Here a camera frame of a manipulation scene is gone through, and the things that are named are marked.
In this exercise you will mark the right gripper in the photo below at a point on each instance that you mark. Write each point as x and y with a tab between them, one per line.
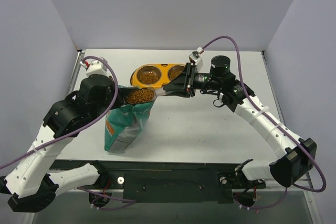
189	80

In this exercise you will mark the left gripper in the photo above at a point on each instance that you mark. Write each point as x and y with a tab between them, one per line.
119	98

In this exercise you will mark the clear plastic scoop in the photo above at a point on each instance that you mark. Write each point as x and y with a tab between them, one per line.
158	92

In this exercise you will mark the green pet food bag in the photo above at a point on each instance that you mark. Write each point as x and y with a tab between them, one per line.
124	124

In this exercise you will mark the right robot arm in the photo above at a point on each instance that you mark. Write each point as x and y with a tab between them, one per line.
290	149

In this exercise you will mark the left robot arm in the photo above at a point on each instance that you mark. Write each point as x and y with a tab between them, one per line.
30	185

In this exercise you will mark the pet food kibble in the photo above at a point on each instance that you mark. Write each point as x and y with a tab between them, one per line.
139	96

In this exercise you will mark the yellow double bowl feeder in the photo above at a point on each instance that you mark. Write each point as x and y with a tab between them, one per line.
164	68

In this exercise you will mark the kibble in left bowl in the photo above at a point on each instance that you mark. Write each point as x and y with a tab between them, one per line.
148	78

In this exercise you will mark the left steel bowl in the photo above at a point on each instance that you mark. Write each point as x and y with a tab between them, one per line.
149	68

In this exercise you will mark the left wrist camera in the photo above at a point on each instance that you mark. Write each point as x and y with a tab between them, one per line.
95	67

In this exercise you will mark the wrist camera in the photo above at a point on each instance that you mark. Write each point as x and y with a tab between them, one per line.
196	59
95	67

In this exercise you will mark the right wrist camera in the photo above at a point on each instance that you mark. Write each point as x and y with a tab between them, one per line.
196	59

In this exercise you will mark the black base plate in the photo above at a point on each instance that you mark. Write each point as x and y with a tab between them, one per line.
155	182

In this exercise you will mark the aluminium frame rail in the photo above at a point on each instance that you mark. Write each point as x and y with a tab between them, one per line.
272	206

